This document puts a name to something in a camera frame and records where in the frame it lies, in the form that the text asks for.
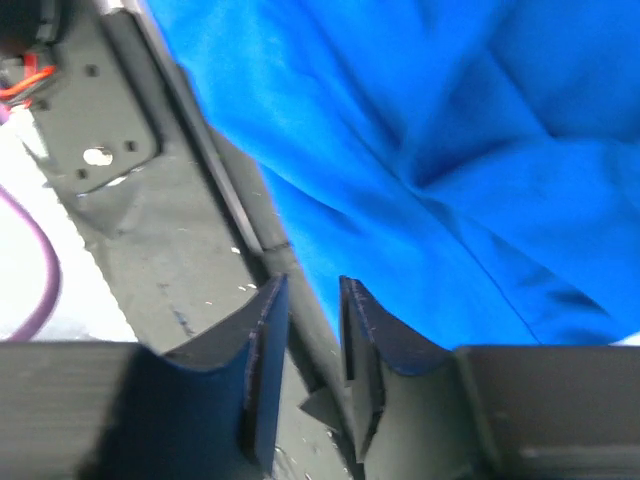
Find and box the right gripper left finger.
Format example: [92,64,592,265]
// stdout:
[1,276,288,479]

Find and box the blue t shirt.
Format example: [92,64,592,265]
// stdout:
[148,1,639,349]

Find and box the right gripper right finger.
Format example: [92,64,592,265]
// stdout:
[340,277,639,479]

